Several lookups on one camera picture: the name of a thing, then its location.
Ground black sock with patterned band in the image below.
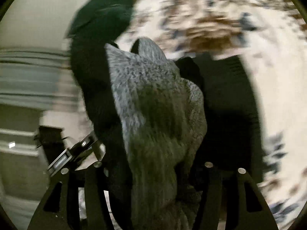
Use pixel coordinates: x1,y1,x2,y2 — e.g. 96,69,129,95
69,35,264,211

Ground grey and white sock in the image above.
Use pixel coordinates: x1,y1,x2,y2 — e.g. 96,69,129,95
105,38,207,229

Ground floral fleece bed blanket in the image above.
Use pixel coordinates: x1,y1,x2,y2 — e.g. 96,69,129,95
118,0,306,229

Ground dark green pillow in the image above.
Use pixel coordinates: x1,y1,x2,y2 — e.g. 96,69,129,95
67,0,137,43

